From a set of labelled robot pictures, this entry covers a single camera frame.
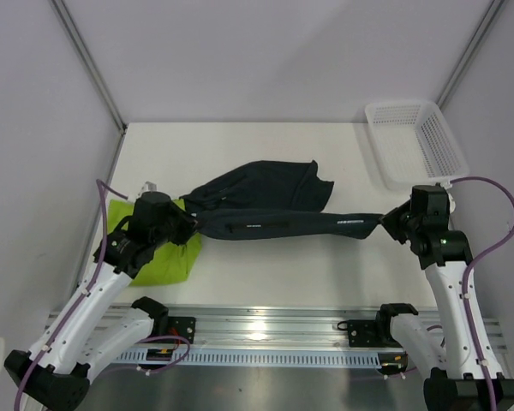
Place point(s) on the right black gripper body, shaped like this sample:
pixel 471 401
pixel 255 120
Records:
pixel 401 221

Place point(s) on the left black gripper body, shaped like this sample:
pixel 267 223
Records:
pixel 177 229

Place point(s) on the lime green shorts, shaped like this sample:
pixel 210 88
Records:
pixel 171 264

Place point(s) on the dark green shorts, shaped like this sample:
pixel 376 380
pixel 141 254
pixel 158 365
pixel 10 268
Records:
pixel 272 199

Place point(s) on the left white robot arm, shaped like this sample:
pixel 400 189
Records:
pixel 58 370

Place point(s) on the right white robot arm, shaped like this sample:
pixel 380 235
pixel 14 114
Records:
pixel 463 373

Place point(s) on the white plastic basket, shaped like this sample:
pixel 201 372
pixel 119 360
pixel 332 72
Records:
pixel 413 144

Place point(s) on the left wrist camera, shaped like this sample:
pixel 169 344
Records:
pixel 149 187

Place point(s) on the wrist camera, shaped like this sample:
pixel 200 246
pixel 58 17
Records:
pixel 447 186
pixel 149 187

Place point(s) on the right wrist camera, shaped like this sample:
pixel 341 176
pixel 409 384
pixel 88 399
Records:
pixel 447 186

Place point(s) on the left aluminium frame post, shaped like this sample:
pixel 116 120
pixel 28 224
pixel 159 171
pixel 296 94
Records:
pixel 75 38

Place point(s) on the aluminium frame post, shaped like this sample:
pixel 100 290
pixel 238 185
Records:
pixel 476 40
pixel 75 38

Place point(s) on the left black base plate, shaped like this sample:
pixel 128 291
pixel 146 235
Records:
pixel 176 326

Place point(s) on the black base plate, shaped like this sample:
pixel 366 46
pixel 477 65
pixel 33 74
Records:
pixel 176 326
pixel 364 333

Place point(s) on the aluminium mounting rail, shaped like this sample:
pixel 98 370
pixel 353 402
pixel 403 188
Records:
pixel 260 328

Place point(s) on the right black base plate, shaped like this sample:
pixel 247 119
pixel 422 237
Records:
pixel 364 333

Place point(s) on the perforated cable tray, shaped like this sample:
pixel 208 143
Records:
pixel 266 358

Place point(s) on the right aluminium frame post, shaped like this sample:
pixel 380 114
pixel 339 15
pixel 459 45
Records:
pixel 476 40

